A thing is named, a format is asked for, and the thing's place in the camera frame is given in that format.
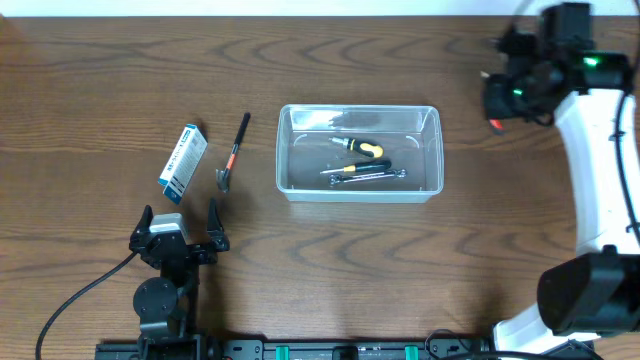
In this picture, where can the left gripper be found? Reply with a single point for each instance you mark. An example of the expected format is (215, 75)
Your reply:
(216, 238)

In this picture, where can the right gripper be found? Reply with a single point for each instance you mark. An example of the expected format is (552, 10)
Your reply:
(493, 106)

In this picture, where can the red handled pliers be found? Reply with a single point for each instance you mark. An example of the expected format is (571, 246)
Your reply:
(496, 126)

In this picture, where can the small black handled hammer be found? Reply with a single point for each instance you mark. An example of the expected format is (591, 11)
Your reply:
(222, 176)

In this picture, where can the blue white screwdriver box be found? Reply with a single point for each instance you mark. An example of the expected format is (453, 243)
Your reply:
(182, 163)

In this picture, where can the silver combination wrench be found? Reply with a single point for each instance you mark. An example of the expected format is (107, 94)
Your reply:
(391, 173)

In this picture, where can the stubby yellow black screwdriver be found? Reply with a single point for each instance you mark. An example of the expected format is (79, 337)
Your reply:
(362, 147)

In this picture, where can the slim black yellow screwdriver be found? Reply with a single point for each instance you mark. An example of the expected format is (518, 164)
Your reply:
(361, 168)

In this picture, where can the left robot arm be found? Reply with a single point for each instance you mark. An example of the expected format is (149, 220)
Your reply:
(167, 304)

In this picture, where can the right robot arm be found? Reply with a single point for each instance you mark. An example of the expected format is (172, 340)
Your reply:
(596, 294)

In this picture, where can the clear plastic storage container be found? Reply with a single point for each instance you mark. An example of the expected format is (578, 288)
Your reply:
(411, 137)

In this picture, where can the black mounting rail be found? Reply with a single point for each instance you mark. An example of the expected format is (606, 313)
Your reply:
(431, 349)

